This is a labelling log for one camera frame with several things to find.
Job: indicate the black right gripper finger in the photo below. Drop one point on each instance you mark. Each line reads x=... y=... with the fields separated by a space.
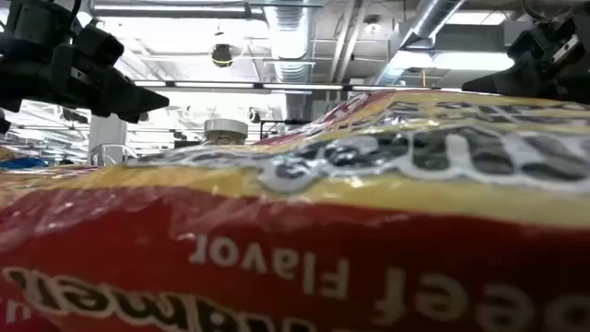
x=511 y=83

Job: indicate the white lid jar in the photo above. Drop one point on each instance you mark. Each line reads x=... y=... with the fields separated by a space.
x=226 y=126

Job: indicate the blue yellow ramen packet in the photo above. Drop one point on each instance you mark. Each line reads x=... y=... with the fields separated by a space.
x=18 y=163

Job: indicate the red yellow beef ramen packet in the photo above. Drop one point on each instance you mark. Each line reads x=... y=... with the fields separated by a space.
x=295 y=258

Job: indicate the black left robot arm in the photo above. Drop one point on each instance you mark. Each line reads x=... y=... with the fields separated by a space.
x=32 y=27

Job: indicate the white column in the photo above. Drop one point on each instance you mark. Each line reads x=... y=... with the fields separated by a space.
x=107 y=133

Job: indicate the black monitor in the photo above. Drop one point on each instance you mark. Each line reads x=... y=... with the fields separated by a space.
x=186 y=144

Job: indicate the black ceiling dome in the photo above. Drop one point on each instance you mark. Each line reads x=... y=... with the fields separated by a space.
x=221 y=55

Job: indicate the round ceiling fixture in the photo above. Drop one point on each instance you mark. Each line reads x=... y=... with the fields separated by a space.
x=372 y=25

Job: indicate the long ceiling light bar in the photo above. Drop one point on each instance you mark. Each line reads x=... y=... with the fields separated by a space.
x=299 y=86

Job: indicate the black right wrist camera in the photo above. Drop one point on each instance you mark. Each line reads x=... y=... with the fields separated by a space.
x=527 y=46

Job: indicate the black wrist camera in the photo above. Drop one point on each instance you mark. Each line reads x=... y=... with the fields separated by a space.
x=527 y=46
x=99 y=46

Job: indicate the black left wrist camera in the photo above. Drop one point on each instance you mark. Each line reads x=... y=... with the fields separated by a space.
x=99 y=46

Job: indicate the smooth silver ceiling duct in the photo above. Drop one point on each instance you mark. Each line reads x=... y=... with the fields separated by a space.
x=428 y=18

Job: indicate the ribbed silver ceiling duct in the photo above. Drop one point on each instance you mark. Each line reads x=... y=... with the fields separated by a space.
x=290 y=37

